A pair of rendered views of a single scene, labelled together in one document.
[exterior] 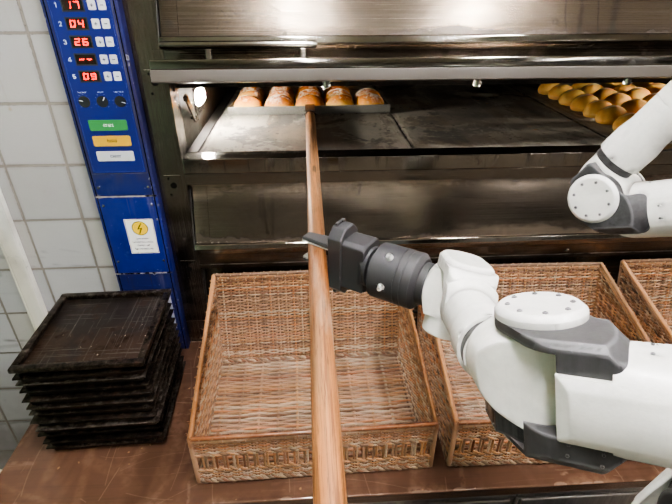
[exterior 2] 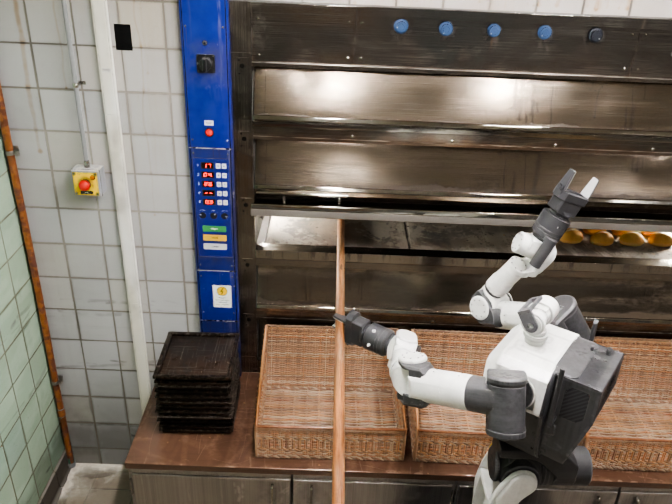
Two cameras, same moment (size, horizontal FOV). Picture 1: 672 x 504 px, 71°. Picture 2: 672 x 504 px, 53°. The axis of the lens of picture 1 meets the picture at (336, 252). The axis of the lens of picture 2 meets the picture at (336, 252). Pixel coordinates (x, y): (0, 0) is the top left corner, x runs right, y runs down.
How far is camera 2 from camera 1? 1.43 m
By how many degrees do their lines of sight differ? 3
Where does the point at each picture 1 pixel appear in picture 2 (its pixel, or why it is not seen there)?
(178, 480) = (243, 454)
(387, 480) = (373, 465)
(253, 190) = (299, 270)
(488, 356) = (395, 372)
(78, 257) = (175, 306)
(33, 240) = (148, 293)
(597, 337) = (421, 366)
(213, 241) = (269, 302)
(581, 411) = (412, 386)
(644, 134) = (500, 280)
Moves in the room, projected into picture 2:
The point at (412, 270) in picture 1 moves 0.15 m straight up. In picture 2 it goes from (383, 338) to (387, 296)
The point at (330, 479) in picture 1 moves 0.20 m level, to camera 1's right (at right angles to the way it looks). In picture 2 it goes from (339, 408) to (414, 414)
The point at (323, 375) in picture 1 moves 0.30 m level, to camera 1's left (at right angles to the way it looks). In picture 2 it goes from (339, 378) to (235, 370)
